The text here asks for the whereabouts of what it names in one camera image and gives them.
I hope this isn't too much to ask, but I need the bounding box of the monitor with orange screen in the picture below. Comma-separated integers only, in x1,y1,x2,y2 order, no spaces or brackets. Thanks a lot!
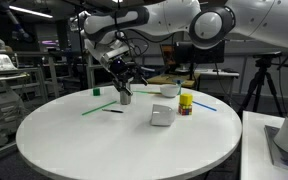
159,44,177,66

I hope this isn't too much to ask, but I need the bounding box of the white bowl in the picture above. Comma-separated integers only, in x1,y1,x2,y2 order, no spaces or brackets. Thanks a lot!
159,83,181,99

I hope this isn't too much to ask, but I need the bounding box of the Rubik's cube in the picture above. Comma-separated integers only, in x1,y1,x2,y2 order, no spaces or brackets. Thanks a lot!
177,103,194,117

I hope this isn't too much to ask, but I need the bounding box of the black camera tripod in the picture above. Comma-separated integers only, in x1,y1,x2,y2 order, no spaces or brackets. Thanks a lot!
237,51,287,118

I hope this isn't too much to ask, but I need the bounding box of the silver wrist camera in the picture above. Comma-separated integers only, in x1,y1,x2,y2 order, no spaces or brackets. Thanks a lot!
100,46,132,65

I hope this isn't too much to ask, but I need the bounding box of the ceiling light strip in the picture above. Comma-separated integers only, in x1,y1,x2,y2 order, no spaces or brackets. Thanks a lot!
0,0,54,20

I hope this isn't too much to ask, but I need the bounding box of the yellow block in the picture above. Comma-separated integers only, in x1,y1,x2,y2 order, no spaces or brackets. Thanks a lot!
179,93,194,107

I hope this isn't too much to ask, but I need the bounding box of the teal blue-capped sanitizer bottle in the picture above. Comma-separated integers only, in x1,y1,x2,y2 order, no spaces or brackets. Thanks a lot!
175,79,183,96

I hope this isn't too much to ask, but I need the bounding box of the stainless steel bottle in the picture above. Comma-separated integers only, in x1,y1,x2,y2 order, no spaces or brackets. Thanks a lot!
119,83,133,106

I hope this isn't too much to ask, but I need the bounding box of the white office desk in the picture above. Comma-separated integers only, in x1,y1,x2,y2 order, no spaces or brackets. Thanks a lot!
197,68,241,96

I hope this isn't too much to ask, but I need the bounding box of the grey metal rack frame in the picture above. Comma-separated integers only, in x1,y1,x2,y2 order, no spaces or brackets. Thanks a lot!
15,49,97,101

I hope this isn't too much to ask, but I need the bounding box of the black pen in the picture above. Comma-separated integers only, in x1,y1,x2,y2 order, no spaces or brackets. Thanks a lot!
101,108,125,114

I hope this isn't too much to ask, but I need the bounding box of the wide black monitor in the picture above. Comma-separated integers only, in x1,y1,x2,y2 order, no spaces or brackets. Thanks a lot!
174,40,226,65

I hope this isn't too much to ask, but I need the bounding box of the blue plastic straw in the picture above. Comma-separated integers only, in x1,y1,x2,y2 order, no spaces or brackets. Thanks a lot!
192,100,218,113

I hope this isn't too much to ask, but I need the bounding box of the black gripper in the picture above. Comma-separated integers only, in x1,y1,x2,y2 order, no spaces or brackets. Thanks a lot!
108,58,149,97

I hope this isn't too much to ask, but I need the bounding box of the white laboratory machine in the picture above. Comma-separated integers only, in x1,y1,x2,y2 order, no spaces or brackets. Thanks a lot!
0,53,28,148

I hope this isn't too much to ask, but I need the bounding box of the white ceramic cup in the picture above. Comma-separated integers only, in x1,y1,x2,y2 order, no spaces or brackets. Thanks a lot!
150,103,178,127

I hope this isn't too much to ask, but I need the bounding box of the grey robot mounting plate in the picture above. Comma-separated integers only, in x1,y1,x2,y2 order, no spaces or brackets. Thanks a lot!
263,124,288,177

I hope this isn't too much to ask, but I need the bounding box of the wooden desk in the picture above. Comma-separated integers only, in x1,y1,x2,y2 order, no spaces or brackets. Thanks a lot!
146,72,202,90

